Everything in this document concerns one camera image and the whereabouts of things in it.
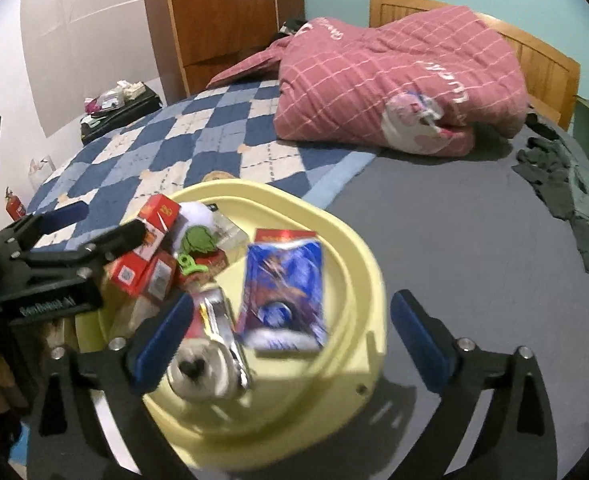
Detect black nightstand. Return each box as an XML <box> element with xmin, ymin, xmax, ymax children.
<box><xmin>80</xmin><ymin>82</ymin><xmax>164</xmax><ymax>144</ymax></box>

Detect dark grey crumpled garment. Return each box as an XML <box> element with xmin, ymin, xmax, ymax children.
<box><xmin>513</xmin><ymin>135</ymin><xmax>583</xmax><ymax>221</ymax></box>

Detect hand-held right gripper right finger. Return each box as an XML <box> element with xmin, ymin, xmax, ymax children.
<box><xmin>391</xmin><ymin>290</ymin><xmax>558</xmax><ymax>480</ymax></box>

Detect blue and white packet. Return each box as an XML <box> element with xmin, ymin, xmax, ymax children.
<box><xmin>235</xmin><ymin>239</ymin><xmax>329</xmax><ymax>358</ymax></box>

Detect white shopping bag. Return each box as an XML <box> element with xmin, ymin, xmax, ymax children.
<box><xmin>28</xmin><ymin>155</ymin><xmax>56</xmax><ymax>192</ymax></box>

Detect pale yellow plastic basin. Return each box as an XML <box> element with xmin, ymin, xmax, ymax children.
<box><xmin>74</xmin><ymin>180</ymin><xmax>388</xmax><ymax>471</ymax></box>

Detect white crumpled packets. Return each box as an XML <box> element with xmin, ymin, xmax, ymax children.
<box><xmin>102</xmin><ymin>80</ymin><xmax>146</xmax><ymax>107</ymax></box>

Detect blue checkered blanket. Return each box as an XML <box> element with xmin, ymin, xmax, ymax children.
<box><xmin>27</xmin><ymin>80</ymin><xmax>380</xmax><ymax>251</ymax></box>

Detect wooden wardrobe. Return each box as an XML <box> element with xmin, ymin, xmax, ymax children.
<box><xmin>141</xmin><ymin>0</ymin><xmax>306</xmax><ymax>98</ymax></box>

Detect white and green plush toy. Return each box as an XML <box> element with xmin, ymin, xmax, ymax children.
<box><xmin>174</xmin><ymin>201</ymin><xmax>248</xmax><ymax>278</ymax></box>

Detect grey bed sheet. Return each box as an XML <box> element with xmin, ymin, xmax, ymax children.
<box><xmin>234</xmin><ymin>120</ymin><xmax>589</xmax><ymax>480</ymax></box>

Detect black garment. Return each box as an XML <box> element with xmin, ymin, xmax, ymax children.
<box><xmin>525</xmin><ymin>112</ymin><xmax>560</xmax><ymax>142</ymax></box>

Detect pink checked quilt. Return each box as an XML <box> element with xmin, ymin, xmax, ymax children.
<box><xmin>207</xmin><ymin>5</ymin><xmax>530</xmax><ymax>156</ymax></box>

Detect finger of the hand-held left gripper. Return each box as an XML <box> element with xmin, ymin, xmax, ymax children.
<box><xmin>12</xmin><ymin>220</ymin><xmax>148</xmax><ymax>281</ymax></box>
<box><xmin>0</xmin><ymin>201</ymin><xmax>89</xmax><ymax>256</ymax></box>

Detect red fire extinguisher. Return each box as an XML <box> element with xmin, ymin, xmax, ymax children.
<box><xmin>4</xmin><ymin>186</ymin><xmax>26</xmax><ymax>222</ymax></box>

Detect wooden headboard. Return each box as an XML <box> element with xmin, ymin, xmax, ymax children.
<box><xmin>369</xmin><ymin>0</ymin><xmax>581</xmax><ymax>131</ymax></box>

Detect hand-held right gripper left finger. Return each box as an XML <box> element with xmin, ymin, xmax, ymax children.
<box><xmin>27</xmin><ymin>290</ymin><xmax>195</xmax><ymax>480</ymax></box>

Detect round cream tin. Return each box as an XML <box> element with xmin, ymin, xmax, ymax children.
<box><xmin>167</xmin><ymin>290</ymin><xmax>252</xmax><ymax>403</ymax></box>

